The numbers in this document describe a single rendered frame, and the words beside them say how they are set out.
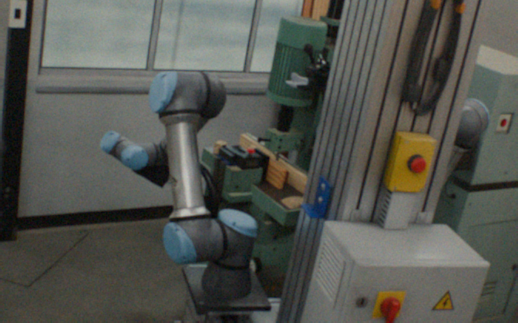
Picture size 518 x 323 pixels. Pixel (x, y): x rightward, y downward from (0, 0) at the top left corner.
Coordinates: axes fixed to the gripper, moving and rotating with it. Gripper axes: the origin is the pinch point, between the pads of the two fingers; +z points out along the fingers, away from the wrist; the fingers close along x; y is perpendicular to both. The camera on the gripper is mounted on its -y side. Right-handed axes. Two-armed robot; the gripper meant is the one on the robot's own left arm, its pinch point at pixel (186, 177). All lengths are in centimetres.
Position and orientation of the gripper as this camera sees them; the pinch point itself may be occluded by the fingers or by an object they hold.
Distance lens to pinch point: 264.9
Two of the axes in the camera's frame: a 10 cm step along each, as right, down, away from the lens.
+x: 5.5, 2.7, -7.9
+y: -5.1, 8.6, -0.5
